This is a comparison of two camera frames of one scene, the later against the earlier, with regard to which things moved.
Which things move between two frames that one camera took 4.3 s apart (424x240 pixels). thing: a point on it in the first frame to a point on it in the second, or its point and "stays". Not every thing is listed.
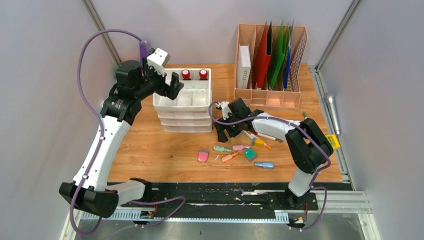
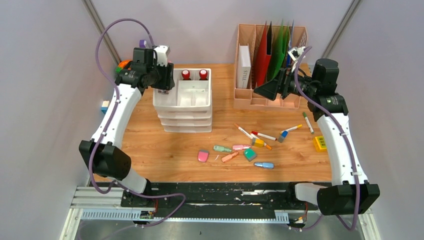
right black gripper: [222, 137] to [269, 90]
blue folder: [288, 58] stays
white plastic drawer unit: [191, 112] stays
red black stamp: [186, 75] stays
